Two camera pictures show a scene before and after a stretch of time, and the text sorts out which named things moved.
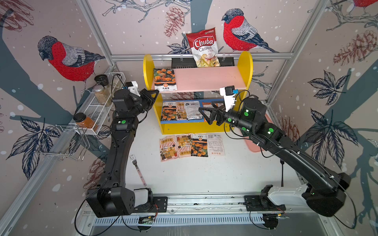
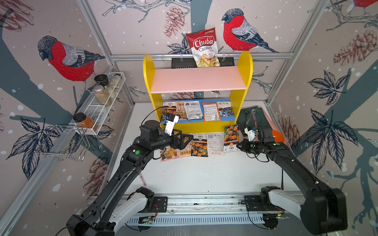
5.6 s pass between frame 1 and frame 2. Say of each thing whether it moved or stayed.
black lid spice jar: stayed
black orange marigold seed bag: stayed
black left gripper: moved
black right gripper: moved
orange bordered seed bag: stayed
